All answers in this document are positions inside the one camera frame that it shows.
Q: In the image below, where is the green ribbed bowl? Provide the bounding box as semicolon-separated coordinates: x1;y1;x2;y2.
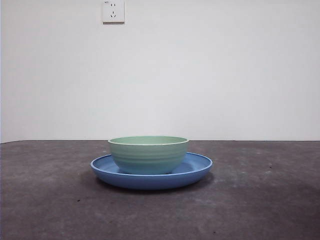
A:
107;135;190;175

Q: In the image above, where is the blue round plate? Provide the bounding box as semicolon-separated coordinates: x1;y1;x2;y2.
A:
90;151;214;190

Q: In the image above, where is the white wall socket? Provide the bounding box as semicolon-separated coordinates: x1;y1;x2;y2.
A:
101;0;125;25

